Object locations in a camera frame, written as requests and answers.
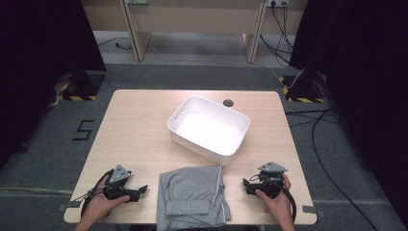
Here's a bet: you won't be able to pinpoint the person's right hand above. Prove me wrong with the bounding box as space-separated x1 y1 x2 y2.
254 172 293 224

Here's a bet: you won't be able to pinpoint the bundle of black hanging cables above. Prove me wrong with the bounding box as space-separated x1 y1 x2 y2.
259 2 294 65

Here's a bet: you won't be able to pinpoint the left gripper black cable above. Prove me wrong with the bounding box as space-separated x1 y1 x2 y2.
70 168 115 219

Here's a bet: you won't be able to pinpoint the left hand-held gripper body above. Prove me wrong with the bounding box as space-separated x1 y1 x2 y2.
103 164 133 202

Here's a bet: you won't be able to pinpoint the short black floor cable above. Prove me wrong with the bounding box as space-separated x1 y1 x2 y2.
96 37 133 51

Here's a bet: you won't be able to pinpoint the black stand base striped tape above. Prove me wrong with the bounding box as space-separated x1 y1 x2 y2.
52 70 107 102
278 72 325 104

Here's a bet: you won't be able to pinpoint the thin white floor cable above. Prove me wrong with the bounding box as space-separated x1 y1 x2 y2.
146 41 305 90

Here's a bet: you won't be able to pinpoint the grey pants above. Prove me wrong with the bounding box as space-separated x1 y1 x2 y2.
156 165 233 231

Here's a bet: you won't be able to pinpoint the black curtain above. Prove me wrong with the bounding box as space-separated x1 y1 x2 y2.
288 0 408 222
0 0 108 169

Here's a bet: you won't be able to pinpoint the person's left hand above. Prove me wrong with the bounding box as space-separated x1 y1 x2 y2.
82 175 131 223

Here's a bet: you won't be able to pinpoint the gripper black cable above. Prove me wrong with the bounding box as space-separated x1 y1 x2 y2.
272 181 298 223
70 168 115 219

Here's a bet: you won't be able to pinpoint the light wooden desk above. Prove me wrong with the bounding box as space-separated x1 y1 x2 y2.
80 0 309 64

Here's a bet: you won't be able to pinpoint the black tape strip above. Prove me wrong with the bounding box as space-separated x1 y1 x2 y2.
58 200 82 213
301 205 325 219

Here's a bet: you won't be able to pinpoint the white plastic bin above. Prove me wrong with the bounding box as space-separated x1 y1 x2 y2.
166 95 251 167

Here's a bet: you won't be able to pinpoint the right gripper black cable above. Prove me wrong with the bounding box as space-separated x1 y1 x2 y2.
272 181 298 223

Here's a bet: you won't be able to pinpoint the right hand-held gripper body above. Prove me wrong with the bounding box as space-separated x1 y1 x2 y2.
256 161 288 198

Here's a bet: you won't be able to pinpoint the long black floor cables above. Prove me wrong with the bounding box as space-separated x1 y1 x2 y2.
284 108 380 231

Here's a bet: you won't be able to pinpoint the white wall socket with plugs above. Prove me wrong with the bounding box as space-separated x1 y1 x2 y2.
267 0 290 9

